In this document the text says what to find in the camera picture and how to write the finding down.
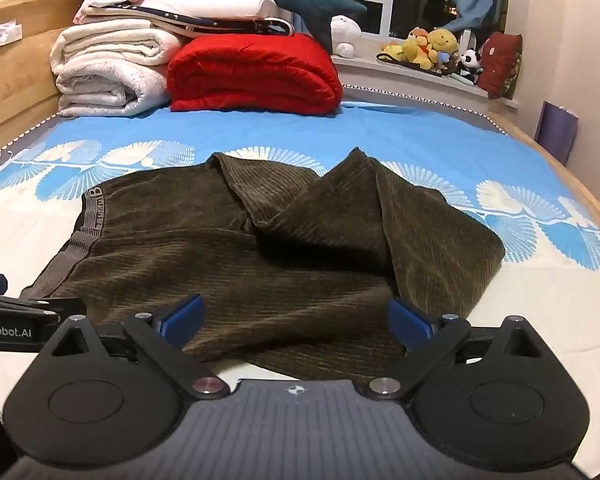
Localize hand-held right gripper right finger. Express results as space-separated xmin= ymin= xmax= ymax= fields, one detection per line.
xmin=368 ymin=298 xmax=557 ymax=402

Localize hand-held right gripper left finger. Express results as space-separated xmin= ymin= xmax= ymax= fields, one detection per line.
xmin=44 ymin=293 xmax=232 ymax=401

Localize brown corduroy pants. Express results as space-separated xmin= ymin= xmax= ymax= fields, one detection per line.
xmin=20 ymin=147 xmax=506 ymax=382

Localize grey folded blanket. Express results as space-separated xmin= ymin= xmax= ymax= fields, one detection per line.
xmin=55 ymin=57 xmax=174 ymax=119

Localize windowsill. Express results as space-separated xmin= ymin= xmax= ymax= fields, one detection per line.
xmin=330 ymin=52 xmax=522 ymax=109

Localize tissue box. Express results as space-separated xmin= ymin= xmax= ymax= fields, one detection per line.
xmin=0 ymin=20 xmax=24 ymax=51

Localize red folded blanket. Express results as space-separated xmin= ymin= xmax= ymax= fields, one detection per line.
xmin=166 ymin=34 xmax=344 ymax=113

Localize cream folded quilt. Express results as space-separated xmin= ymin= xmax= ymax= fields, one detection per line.
xmin=50 ymin=19 xmax=182 ymax=70

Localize panda plush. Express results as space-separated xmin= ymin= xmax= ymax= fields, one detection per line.
xmin=455 ymin=48 xmax=484 ymax=84

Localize yellow plush toy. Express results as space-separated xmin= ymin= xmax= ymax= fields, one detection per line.
xmin=381 ymin=27 xmax=432 ymax=69

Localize dark red cushion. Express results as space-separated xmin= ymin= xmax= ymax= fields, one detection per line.
xmin=477 ymin=32 xmax=524 ymax=100

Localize yellow bear plush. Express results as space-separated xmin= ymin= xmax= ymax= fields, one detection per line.
xmin=426 ymin=28 xmax=459 ymax=69

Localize white seal plush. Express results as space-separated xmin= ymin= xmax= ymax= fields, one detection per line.
xmin=329 ymin=15 xmax=364 ymax=58

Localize white pillow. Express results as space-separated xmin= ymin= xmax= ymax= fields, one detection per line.
xmin=144 ymin=0 xmax=282 ymax=24

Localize teal shark plush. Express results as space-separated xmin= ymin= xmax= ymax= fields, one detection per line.
xmin=155 ymin=0 xmax=369 ymax=52

